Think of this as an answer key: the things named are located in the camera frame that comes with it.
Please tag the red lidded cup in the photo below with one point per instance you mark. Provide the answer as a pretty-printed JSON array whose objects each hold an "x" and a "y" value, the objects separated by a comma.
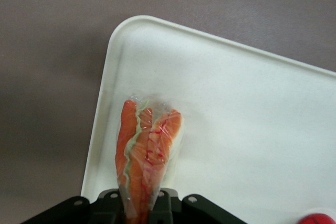
[{"x": 316, "y": 217}]

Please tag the triangle sandwich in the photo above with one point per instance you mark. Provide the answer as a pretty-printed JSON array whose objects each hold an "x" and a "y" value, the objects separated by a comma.
[{"x": 139, "y": 155}]

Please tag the beige plastic tray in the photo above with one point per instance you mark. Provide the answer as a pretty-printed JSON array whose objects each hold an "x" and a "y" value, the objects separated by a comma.
[{"x": 236, "y": 116}]

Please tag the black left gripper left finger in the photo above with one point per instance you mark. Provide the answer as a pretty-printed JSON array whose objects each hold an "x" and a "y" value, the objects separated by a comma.
[{"x": 110, "y": 205}]

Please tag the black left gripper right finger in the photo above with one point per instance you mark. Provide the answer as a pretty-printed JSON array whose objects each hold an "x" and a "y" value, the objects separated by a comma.
[{"x": 164, "y": 205}]

